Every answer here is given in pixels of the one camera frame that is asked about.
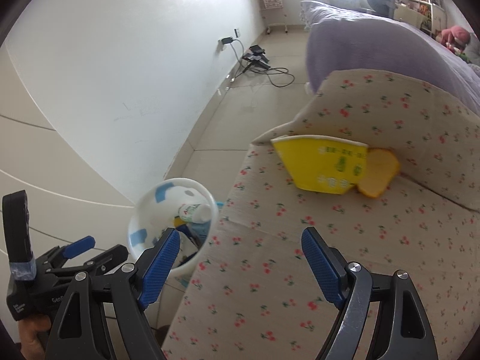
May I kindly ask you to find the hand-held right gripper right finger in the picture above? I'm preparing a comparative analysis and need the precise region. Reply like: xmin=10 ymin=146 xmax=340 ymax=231
xmin=301 ymin=227 xmax=439 ymax=360

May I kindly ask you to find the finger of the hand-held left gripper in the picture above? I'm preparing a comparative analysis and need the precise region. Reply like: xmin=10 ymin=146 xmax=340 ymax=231
xmin=77 ymin=244 xmax=130 ymax=281
xmin=37 ymin=235 xmax=96 ymax=271

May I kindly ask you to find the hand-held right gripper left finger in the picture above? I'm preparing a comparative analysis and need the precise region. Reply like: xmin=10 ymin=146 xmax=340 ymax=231
xmin=45 ymin=229 xmax=181 ymax=360

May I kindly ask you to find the light blue tube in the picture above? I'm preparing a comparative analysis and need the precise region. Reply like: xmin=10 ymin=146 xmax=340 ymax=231
xmin=184 ymin=222 xmax=211 ymax=241

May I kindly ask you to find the white blue patterned bin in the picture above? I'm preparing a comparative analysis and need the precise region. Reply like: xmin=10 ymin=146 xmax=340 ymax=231
xmin=127 ymin=177 xmax=219 ymax=275

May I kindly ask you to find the white tube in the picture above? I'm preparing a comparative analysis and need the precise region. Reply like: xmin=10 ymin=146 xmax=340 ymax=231
xmin=178 ymin=202 xmax=212 ymax=224

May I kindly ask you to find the person's left hand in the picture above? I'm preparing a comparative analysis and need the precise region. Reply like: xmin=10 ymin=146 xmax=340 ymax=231
xmin=15 ymin=313 xmax=51 ymax=360

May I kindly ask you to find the cherry print blanket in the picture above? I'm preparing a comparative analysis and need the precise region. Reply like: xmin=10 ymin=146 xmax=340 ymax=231
xmin=161 ymin=68 xmax=480 ymax=360

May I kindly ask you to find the white cabinet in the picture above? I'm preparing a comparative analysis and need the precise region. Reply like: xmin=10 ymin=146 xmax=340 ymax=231
xmin=0 ymin=45 xmax=169 ymax=360

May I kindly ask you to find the yellow paper bowl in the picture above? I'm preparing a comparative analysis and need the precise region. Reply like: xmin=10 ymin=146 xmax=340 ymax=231
xmin=271 ymin=135 xmax=370 ymax=196

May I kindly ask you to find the yellow sponge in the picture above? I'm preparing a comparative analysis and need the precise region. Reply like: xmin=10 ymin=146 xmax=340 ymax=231
xmin=356 ymin=148 xmax=401 ymax=199

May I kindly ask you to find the black floor device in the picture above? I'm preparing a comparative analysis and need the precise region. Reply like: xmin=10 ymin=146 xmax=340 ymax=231
xmin=242 ymin=45 xmax=271 ymax=71

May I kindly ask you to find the purple blanket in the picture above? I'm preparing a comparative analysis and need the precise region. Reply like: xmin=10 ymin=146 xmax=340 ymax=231
xmin=300 ymin=0 xmax=480 ymax=124

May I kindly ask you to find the pink plush toy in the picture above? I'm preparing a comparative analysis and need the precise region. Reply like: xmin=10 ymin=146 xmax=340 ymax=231
xmin=437 ymin=24 xmax=471 ymax=47

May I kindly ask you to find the small rolling side table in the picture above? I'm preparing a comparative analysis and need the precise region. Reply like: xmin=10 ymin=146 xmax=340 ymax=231
xmin=259 ymin=0 xmax=289 ymax=34

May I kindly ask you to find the black cable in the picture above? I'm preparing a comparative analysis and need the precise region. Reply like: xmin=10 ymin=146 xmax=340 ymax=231
xmin=221 ymin=39 xmax=295 ymax=88

